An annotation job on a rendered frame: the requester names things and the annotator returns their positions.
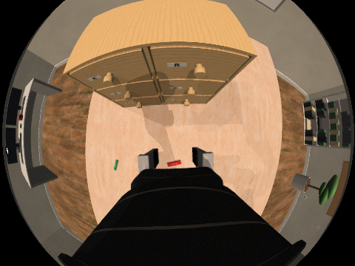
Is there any brown wooden drawer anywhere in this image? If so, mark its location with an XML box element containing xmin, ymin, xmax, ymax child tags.
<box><xmin>96</xmin><ymin>80</ymin><xmax>158</xmax><ymax>100</ymax></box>
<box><xmin>150</xmin><ymin>45</ymin><xmax>249</xmax><ymax>80</ymax></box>
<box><xmin>115</xmin><ymin>95</ymin><xmax>162</xmax><ymax>109</ymax></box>
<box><xmin>70</xmin><ymin>47</ymin><xmax>152</xmax><ymax>89</ymax></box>
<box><xmin>159</xmin><ymin>78</ymin><xmax>225</xmax><ymax>96</ymax></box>
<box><xmin>163</xmin><ymin>95</ymin><xmax>212</xmax><ymax>106</ymax></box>

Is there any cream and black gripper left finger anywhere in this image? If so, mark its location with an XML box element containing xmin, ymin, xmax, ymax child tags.
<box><xmin>138</xmin><ymin>149</ymin><xmax>159</xmax><ymax>173</ymax></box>

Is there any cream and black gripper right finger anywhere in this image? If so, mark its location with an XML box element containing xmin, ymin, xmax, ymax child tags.
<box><xmin>192</xmin><ymin>147</ymin><xmax>214</xmax><ymax>170</ymax></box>

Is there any small wooden chest of drawers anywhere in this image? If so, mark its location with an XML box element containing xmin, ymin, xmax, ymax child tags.
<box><xmin>63</xmin><ymin>0</ymin><xmax>257</xmax><ymax>108</ymax></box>

